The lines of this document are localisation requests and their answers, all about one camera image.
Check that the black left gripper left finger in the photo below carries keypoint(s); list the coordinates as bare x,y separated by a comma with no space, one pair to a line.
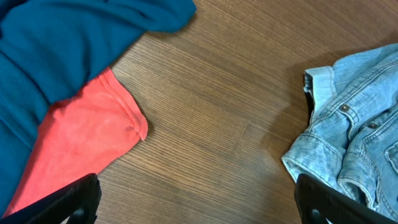
75,203

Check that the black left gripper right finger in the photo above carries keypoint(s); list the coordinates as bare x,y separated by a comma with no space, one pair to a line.
319,204

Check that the light blue denim shorts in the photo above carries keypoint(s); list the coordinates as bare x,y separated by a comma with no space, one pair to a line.
350,144

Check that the red garment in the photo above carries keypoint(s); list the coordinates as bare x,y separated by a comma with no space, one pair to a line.
78,136

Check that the dark blue shirt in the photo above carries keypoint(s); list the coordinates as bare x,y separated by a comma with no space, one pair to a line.
51,48

